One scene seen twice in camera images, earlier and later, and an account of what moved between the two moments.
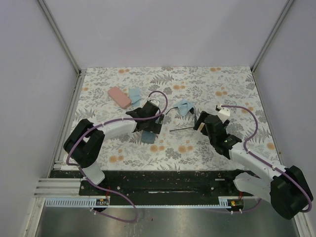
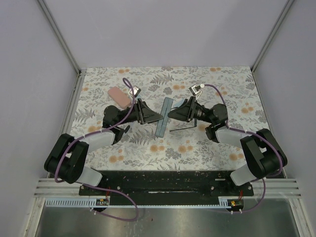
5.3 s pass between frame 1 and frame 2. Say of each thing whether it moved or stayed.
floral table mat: stayed
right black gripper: moved
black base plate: stayed
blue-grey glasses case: moved
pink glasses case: stayed
